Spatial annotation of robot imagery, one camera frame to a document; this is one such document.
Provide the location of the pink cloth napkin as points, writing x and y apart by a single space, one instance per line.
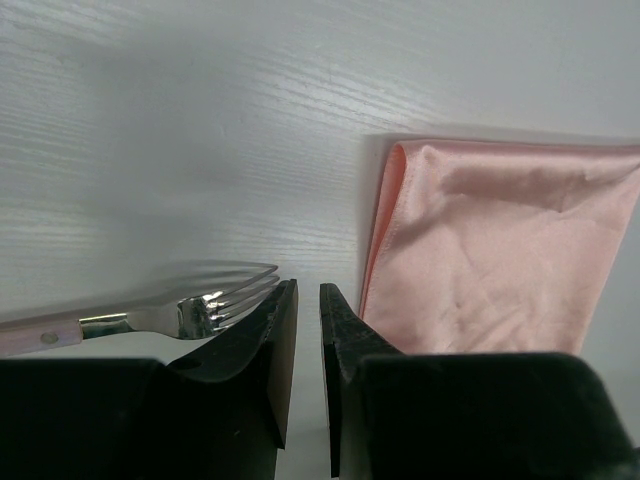
495 247

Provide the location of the pink handled fork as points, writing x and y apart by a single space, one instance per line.
191 304

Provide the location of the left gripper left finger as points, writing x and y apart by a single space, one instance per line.
219 412

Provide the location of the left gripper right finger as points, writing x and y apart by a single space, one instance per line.
468 416

